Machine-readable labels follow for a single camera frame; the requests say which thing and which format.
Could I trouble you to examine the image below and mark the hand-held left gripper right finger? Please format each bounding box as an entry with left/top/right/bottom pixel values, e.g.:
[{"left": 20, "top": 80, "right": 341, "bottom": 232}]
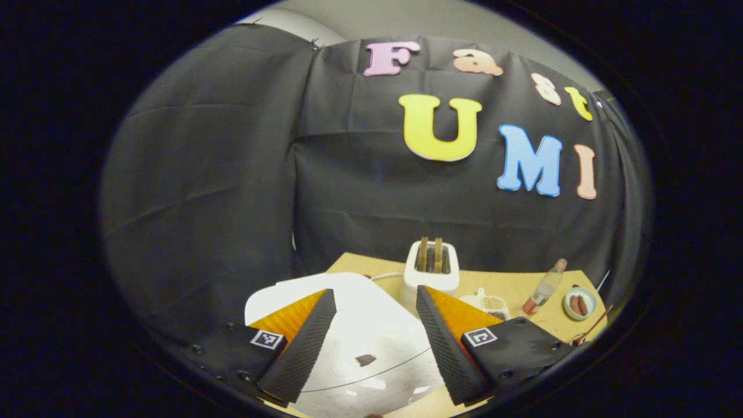
[{"left": 416, "top": 284, "right": 575, "bottom": 406}]

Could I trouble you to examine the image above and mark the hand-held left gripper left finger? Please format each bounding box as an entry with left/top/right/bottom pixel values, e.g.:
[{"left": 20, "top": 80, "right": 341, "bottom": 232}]
[{"left": 186, "top": 289, "right": 337, "bottom": 405}]

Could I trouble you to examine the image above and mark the white rice cooker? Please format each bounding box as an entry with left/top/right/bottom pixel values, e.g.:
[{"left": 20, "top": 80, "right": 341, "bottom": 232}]
[{"left": 244, "top": 272, "right": 446, "bottom": 418}]

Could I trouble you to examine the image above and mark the brown wooden spoon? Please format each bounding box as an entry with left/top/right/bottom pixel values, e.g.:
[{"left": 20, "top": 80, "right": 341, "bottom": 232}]
[{"left": 572, "top": 306, "right": 613, "bottom": 347}]

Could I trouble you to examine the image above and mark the white divided grain dish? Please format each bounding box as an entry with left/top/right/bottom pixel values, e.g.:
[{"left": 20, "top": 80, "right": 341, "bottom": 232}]
[{"left": 460, "top": 287, "right": 511, "bottom": 322}]

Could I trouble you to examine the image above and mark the white toaster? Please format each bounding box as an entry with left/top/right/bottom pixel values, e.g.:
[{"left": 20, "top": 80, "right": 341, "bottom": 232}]
[{"left": 402, "top": 238, "right": 460, "bottom": 312}]

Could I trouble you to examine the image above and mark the clear plastic bottle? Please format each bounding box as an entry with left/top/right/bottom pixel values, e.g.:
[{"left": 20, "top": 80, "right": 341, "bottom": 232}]
[{"left": 521, "top": 258, "right": 568, "bottom": 317}]

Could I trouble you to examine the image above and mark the pale green plate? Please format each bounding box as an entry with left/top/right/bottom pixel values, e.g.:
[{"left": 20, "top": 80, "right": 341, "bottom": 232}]
[{"left": 563, "top": 286, "right": 597, "bottom": 321}]

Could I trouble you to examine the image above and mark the black backdrop cloth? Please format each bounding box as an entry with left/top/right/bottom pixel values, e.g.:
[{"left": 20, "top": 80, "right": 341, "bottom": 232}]
[{"left": 102, "top": 23, "right": 654, "bottom": 349}]

